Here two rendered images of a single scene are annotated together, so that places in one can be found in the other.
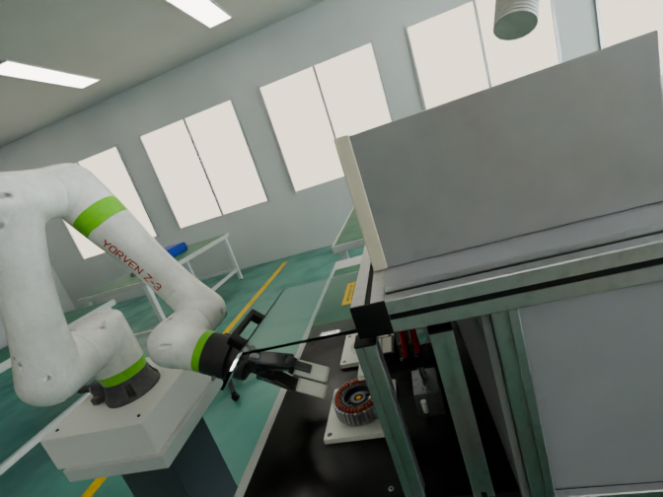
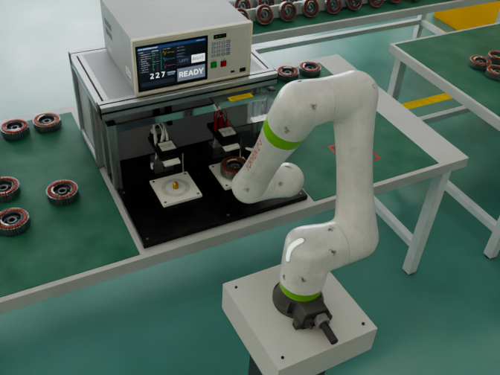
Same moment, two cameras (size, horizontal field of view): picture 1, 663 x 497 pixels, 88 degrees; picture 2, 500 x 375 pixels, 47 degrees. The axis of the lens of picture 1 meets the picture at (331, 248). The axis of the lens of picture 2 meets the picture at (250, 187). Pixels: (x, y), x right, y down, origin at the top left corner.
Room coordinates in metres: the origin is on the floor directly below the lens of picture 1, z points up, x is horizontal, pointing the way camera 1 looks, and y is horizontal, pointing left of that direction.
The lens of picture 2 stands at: (1.80, 1.36, 2.17)
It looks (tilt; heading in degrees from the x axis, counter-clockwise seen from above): 40 degrees down; 226
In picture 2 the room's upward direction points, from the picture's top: 4 degrees clockwise
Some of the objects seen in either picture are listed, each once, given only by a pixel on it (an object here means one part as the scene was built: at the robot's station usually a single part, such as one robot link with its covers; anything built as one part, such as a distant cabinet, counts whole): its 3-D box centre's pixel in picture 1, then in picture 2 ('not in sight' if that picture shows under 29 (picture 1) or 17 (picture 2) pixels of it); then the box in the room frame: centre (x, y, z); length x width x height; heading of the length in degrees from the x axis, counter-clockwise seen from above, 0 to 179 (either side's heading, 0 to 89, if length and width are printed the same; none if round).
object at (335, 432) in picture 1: (362, 409); (234, 172); (0.63, 0.05, 0.78); 0.15 x 0.15 x 0.01; 76
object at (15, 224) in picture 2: not in sight; (12, 221); (1.40, -0.21, 0.77); 0.11 x 0.11 x 0.04
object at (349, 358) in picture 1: (368, 345); (175, 188); (0.87, -0.01, 0.78); 0.15 x 0.15 x 0.01; 76
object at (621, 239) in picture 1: (473, 219); (172, 67); (0.67, -0.29, 1.09); 0.68 x 0.44 x 0.05; 166
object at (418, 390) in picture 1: (427, 390); (219, 148); (0.60, -0.09, 0.80); 0.07 x 0.05 x 0.06; 166
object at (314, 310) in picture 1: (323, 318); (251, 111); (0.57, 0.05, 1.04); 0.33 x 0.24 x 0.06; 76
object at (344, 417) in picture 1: (359, 399); (234, 167); (0.63, 0.05, 0.80); 0.11 x 0.11 x 0.04
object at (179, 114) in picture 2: not in sight; (195, 111); (0.73, -0.08, 1.03); 0.62 x 0.01 x 0.03; 166
